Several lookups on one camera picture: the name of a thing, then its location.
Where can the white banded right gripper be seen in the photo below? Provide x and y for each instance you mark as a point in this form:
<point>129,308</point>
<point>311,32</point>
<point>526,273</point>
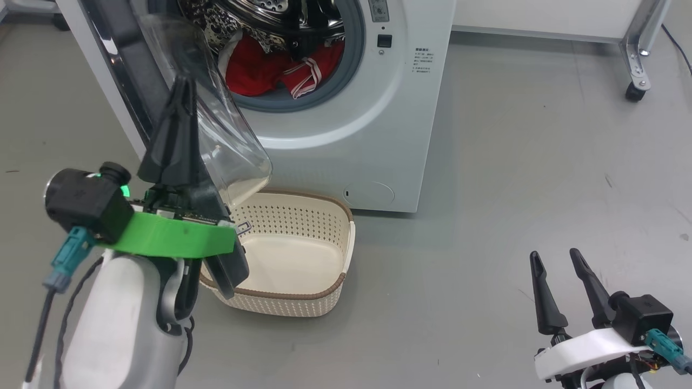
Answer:
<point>584,351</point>

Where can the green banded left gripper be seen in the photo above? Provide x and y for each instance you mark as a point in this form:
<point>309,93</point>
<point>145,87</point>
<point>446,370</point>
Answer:
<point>173,237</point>

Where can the black round glass washer door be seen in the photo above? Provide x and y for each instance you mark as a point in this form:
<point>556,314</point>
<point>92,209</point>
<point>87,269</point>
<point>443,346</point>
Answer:
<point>232,146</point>

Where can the plain red garment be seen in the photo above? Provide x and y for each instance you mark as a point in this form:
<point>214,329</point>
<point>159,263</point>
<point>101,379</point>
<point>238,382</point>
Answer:
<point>254,70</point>

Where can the red garment with white stripes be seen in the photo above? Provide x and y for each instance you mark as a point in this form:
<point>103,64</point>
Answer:
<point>324,62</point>

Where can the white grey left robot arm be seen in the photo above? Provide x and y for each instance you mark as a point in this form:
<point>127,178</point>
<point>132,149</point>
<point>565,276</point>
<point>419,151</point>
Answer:
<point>119,335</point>

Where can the stainless steel washing machine drum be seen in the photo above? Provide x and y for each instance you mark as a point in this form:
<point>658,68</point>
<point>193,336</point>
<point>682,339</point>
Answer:
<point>216,21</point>

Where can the cream perforated laundry basket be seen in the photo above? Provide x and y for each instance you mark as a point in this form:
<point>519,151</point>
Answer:
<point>292,265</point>

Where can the grey rubber washing machine gasket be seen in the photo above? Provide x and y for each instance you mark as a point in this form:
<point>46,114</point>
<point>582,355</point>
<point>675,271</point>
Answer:
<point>354,54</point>

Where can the white front-load washing machine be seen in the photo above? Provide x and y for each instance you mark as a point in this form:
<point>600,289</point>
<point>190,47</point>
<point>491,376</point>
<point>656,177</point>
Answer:
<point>378,119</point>

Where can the round white filter cover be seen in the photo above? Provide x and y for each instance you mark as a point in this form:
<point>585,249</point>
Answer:
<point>370,193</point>

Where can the white partition panel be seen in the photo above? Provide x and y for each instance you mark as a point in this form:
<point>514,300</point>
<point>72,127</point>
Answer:
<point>540,16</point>

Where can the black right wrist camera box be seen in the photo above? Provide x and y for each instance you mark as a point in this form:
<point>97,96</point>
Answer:
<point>646,319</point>

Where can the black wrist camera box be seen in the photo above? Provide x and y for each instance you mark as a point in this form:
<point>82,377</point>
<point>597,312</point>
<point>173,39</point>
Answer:
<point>646,319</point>
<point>86,202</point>

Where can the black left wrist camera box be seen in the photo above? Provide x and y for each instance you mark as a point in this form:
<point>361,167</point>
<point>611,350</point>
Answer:
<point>86,202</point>

